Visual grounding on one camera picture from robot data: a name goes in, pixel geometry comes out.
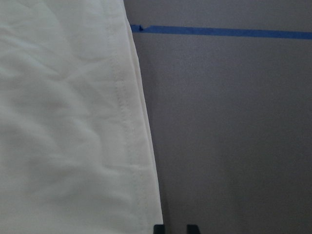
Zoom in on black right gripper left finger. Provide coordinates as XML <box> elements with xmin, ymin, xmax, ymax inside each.
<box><xmin>153</xmin><ymin>224</ymin><xmax>165</xmax><ymax>234</ymax></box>

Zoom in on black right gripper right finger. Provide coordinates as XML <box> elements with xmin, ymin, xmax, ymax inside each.
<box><xmin>187</xmin><ymin>224</ymin><xmax>200</xmax><ymax>234</ymax></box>

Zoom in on beige long sleeve shirt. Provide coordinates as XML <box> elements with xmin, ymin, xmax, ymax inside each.
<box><xmin>0</xmin><ymin>0</ymin><xmax>163</xmax><ymax>234</ymax></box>

